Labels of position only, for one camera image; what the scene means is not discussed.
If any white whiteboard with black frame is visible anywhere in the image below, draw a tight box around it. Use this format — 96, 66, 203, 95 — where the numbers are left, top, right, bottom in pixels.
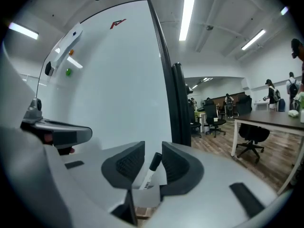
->
35, 0, 174, 152

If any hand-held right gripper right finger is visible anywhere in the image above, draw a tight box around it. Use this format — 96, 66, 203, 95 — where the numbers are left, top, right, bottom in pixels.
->
142, 141, 294, 228

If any black office chair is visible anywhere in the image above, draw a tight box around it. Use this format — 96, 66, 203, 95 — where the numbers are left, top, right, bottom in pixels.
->
189, 103, 202, 139
236, 95, 271, 164
203, 99, 227, 138

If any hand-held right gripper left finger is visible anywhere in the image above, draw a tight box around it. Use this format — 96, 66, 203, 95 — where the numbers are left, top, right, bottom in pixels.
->
0, 127, 146, 228

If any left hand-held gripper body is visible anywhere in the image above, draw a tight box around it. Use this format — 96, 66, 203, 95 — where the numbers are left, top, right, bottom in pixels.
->
20, 97, 56, 145

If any person's left hand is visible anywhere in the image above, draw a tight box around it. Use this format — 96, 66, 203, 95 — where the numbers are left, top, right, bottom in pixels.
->
43, 132, 76, 155

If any dark table with white legs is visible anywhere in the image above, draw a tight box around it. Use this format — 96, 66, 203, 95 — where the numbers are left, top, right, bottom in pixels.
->
230, 110, 304, 196

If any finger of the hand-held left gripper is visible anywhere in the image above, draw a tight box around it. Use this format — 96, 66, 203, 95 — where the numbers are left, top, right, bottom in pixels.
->
42, 119, 93, 156

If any black backpack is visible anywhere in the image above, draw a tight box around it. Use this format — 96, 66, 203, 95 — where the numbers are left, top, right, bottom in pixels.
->
288, 79, 299, 96

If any black capped whiteboard marker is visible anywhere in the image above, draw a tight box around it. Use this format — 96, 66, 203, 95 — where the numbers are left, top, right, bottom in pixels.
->
139, 152, 163, 190

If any grey marker holder box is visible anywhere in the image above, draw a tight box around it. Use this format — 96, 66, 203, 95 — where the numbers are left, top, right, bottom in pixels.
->
131, 160, 167, 208

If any black stand post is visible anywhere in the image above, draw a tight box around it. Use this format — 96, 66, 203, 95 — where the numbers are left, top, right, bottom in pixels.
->
171, 62, 192, 147

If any black whiteboard eraser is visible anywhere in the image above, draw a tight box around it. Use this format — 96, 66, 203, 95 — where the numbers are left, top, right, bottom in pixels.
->
45, 61, 55, 76

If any white paper sheet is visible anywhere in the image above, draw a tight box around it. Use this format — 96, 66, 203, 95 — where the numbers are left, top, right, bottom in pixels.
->
48, 22, 84, 78

